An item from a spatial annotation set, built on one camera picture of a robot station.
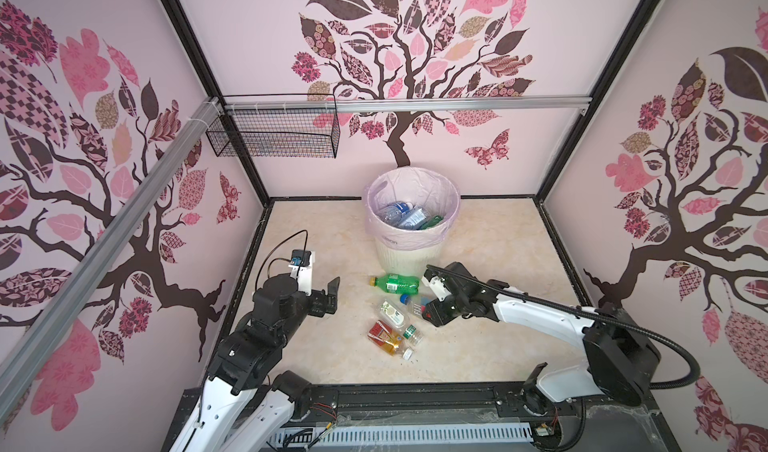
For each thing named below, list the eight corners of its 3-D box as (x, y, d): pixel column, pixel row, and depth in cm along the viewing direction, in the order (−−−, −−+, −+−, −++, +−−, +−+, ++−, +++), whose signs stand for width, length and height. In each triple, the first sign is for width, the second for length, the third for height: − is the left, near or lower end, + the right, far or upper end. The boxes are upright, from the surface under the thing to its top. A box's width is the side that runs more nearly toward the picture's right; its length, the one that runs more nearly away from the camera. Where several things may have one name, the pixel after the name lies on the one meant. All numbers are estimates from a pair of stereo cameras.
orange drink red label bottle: (366, 339, 86) (364, 332, 82) (376, 324, 89) (375, 317, 85) (405, 367, 81) (406, 361, 77) (415, 350, 84) (416, 344, 80)
